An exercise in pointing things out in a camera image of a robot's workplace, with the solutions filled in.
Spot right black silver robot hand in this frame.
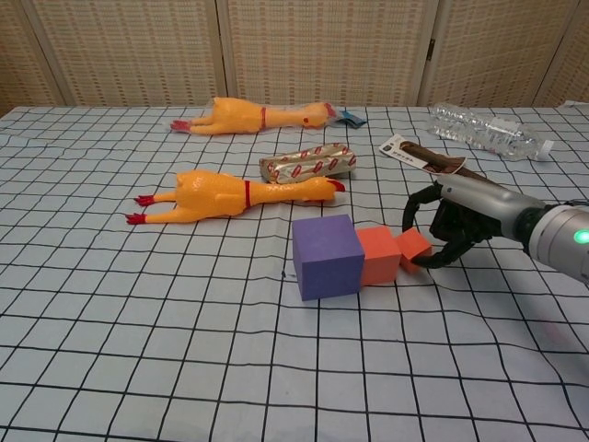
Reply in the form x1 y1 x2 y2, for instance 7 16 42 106
400 177 547 271

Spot small orange foam cube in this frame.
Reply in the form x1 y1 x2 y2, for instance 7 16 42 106
395 229 433 276

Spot large orange foam cube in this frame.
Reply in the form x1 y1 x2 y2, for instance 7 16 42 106
356 225 401 287

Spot brown wooden spatula with card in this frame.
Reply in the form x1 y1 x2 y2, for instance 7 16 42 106
378 133 489 183

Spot clear plastic water bottle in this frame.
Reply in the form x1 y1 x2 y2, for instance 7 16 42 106
427 101 553 162

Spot purple foam cube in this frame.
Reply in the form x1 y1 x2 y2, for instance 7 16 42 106
292 214 365 303

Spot silver red foil packet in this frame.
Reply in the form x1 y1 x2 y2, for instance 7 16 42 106
259 142 358 185

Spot beige woven folding screen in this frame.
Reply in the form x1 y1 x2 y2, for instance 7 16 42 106
0 0 589 116

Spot bagged yellow rubber chicken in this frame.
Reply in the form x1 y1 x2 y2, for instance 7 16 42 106
169 96 367 137

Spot blue checkered tablecloth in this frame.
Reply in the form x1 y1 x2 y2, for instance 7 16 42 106
0 104 589 442

